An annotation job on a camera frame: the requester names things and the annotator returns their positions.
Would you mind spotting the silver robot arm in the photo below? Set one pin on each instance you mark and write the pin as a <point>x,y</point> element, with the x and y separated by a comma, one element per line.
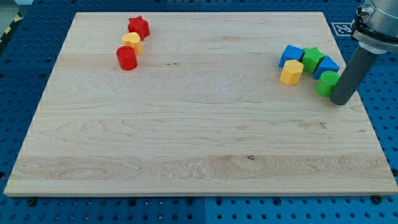
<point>375,26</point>

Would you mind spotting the wooden board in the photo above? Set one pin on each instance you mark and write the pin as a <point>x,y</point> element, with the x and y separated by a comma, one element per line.
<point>204,113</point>

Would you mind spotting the red cylinder block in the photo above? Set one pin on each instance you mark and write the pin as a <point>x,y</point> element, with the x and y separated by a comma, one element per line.
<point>126,57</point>

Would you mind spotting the yellow heart block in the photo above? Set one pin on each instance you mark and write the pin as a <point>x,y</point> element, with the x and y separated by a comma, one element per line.
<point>133,40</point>

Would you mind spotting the yellow hexagon block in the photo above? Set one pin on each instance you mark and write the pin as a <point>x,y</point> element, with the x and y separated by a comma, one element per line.
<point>291,72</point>

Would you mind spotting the red star block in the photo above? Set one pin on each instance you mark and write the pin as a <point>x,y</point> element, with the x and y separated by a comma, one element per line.
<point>140,26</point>

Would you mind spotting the blue cube block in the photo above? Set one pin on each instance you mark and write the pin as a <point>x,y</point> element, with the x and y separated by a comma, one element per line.
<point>291,53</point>

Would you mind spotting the green star block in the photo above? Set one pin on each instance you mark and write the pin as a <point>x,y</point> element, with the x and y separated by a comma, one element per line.
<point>311,58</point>

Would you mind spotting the green cylinder block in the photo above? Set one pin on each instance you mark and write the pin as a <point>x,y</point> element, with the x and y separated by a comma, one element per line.
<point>326,83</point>

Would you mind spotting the blue triangle block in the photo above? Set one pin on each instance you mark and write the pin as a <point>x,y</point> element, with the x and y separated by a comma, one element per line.
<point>327,64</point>

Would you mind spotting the white fiducial marker tag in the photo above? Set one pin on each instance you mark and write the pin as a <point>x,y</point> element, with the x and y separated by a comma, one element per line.
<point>342,29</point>

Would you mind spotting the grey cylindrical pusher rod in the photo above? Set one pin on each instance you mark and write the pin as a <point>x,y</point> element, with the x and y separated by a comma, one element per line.
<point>358,67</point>

